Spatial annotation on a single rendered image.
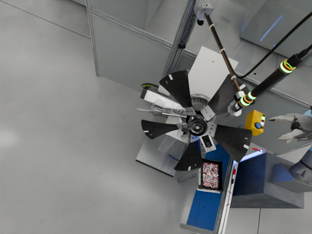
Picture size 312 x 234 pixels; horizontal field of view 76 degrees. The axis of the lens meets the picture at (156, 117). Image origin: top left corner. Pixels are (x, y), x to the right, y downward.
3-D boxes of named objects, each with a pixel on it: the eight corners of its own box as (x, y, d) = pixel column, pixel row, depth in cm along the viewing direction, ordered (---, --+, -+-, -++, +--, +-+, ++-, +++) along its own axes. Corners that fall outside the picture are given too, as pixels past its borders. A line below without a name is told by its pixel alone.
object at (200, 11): (192, 8, 121) (197, -6, 113) (202, 8, 122) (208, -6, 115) (197, 20, 117) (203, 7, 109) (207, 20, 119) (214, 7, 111)
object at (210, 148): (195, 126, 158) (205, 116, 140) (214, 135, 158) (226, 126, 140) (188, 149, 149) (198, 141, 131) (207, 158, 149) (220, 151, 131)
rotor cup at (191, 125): (182, 124, 134) (181, 133, 122) (191, 106, 128) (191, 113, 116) (202, 133, 134) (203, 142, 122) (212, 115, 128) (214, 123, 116)
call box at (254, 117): (246, 114, 161) (254, 109, 152) (257, 120, 161) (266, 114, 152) (242, 131, 154) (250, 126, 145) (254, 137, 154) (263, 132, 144)
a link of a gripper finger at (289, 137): (280, 150, 80) (299, 140, 81) (283, 142, 76) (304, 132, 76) (274, 144, 82) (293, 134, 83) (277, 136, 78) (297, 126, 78)
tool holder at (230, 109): (224, 101, 102) (234, 92, 93) (235, 100, 104) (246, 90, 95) (230, 117, 99) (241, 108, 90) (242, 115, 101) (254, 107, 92)
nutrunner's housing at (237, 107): (226, 109, 104) (299, 45, 62) (233, 108, 105) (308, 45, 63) (229, 116, 102) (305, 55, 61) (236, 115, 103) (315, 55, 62)
